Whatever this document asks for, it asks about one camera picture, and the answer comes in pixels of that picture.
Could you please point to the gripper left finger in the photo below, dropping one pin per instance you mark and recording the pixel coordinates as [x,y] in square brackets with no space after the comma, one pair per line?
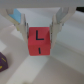
[20,23]

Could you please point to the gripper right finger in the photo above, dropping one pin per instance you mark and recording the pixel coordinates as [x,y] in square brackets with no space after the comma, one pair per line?
[57,22]

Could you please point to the pink block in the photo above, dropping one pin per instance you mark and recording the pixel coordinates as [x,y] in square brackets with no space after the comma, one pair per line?
[38,42]

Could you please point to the purple block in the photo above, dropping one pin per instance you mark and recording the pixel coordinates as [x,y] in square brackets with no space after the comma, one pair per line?
[3,62]

